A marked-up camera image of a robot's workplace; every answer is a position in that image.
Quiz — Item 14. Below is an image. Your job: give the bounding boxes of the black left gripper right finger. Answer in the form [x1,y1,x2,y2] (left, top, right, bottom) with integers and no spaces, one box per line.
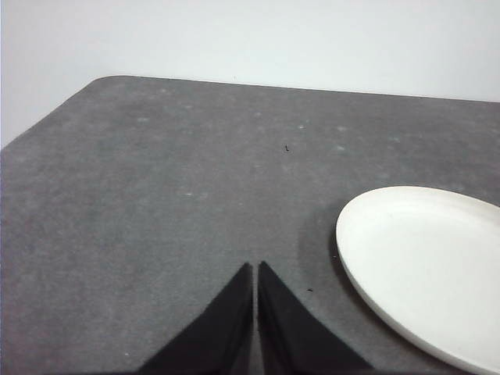
[255,260,373,375]

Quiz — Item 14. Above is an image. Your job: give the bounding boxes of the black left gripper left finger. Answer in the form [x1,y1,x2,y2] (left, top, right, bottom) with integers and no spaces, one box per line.
[138,261,255,375]

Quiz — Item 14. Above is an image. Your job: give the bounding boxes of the white round plate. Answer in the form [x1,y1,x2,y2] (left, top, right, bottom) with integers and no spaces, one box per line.
[334,185,500,375]

